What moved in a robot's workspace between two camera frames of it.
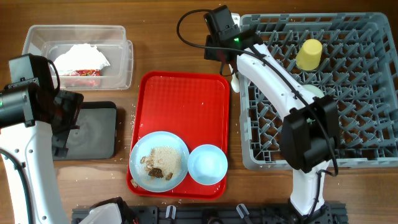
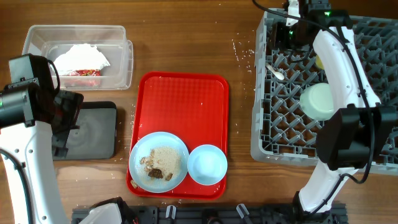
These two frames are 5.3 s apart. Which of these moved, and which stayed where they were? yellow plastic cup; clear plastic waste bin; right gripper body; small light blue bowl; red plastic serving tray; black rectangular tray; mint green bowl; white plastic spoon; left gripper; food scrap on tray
Moved: white plastic spoon; mint green bowl; yellow plastic cup; right gripper body
Stayed: food scrap on tray; red plastic serving tray; small light blue bowl; clear plastic waste bin; left gripper; black rectangular tray
